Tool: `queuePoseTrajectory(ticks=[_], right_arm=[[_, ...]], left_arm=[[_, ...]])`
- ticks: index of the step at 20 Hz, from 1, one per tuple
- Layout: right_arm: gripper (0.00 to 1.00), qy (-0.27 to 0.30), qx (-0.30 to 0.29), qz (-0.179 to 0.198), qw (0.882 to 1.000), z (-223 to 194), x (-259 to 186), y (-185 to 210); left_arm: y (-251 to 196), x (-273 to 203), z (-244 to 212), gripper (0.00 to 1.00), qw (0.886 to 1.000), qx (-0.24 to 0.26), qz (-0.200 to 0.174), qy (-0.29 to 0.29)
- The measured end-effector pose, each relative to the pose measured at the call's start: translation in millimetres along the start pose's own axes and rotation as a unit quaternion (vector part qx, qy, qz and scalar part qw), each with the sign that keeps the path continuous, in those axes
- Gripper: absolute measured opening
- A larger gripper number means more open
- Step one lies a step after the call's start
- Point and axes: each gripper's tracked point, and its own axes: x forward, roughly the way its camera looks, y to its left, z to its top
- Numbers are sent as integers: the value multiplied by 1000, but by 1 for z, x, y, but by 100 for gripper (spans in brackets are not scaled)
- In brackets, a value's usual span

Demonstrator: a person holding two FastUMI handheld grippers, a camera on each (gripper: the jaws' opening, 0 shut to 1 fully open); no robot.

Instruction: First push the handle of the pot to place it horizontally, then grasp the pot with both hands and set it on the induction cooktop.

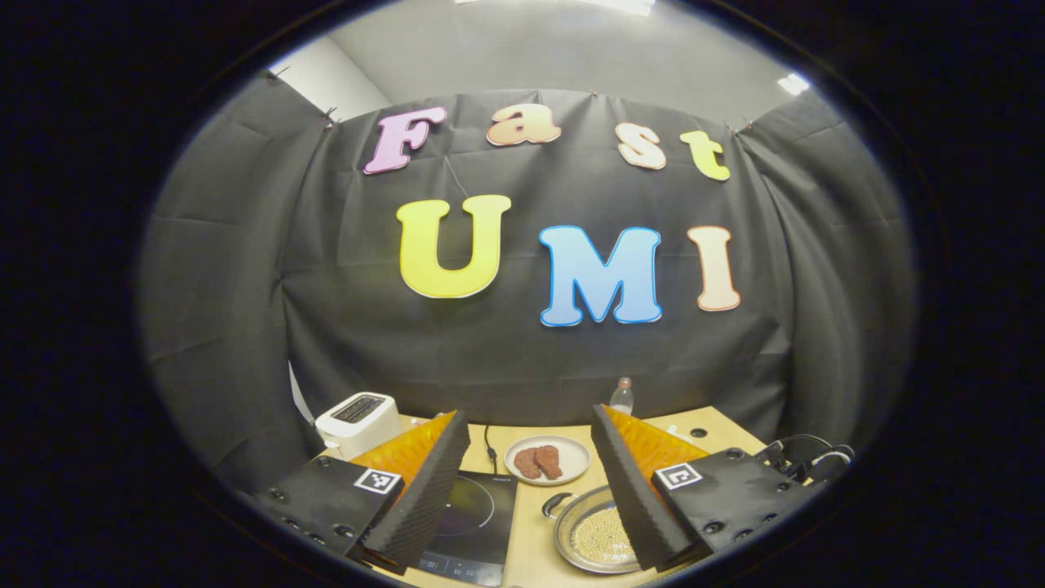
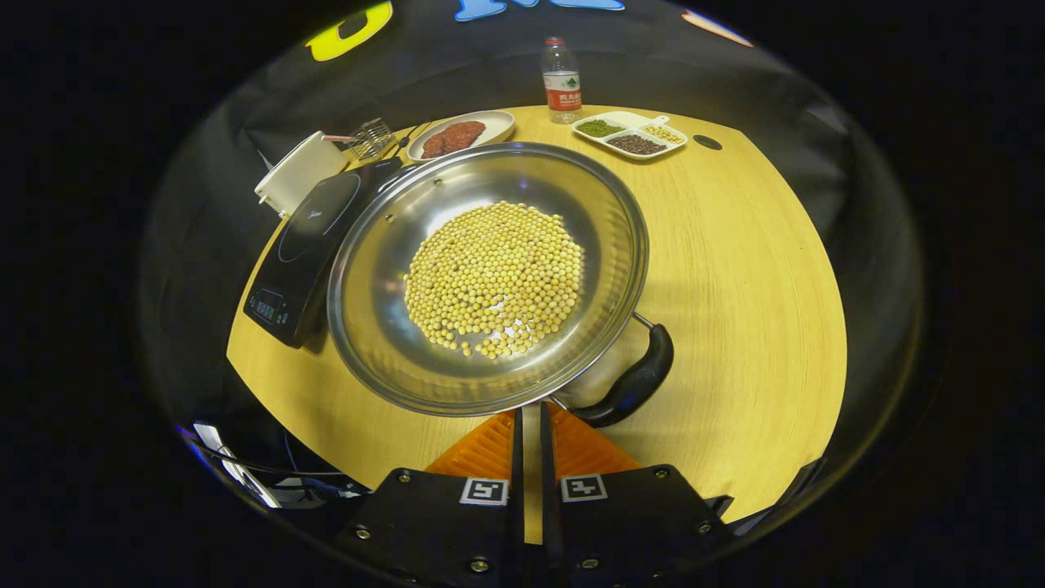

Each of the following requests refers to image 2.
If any white toaster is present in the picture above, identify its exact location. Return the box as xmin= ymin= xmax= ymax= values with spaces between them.
xmin=254 ymin=131 xmax=350 ymax=218

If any white divided bean tray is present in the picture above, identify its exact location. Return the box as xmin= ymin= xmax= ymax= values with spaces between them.
xmin=571 ymin=110 xmax=688 ymax=161

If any white round plate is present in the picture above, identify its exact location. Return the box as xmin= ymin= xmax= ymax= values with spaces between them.
xmin=407 ymin=110 xmax=516 ymax=162

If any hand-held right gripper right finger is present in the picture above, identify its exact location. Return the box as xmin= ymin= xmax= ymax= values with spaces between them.
xmin=539 ymin=404 xmax=736 ymax=586

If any black induction cooktop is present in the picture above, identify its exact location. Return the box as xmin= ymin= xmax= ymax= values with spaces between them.
xmin=243 ymin=157 xmax=402 ymax=349

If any black power cable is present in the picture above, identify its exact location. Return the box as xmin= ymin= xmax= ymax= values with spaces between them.
xmin=395 ymin=122 xmax=434 ymax=161

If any dark cable bundle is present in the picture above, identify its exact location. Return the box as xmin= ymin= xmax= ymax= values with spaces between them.
xmin=176 ymin=421 xmax=368 ymax=511

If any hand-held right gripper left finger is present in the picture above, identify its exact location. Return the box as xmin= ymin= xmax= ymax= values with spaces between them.
xmin=331 ymin=408 xmax=525 ymax=588

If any pile of yellow soybeans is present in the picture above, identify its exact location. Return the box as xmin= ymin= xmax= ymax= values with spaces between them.
xmin=404 ymin=201 xmax=585 ymax=360

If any clear plastic water bottle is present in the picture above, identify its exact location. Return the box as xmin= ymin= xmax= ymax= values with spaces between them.
xmin=540 ymin=37 xmax=584 ymax=124

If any wire utensil basket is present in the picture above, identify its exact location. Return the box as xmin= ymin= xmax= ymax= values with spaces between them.
xmin=351 ymin=118 xmax=398 ymax=161

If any stainless steel pot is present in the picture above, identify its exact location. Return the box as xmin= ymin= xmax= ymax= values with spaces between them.
xmin=327 ymin=142 xmax=675 ymax=429

